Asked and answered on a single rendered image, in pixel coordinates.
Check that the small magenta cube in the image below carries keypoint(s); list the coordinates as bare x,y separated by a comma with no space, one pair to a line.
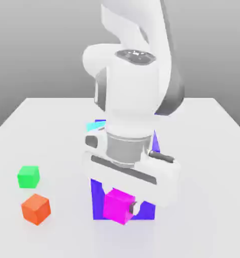
117,207

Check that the small orange cube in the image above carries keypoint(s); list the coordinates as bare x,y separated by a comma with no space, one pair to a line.
35,209

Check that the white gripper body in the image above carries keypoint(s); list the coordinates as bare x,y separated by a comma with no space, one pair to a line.
122,177

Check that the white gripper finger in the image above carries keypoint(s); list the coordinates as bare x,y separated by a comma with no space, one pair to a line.
136,208

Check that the small cyan cube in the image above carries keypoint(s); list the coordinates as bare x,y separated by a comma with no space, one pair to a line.
91,126

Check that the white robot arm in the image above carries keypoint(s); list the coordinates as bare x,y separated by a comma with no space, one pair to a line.
132,90

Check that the large blue box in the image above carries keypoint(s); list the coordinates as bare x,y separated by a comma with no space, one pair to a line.
97,201

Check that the small green cube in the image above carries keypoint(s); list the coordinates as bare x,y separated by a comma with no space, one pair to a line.
28,177

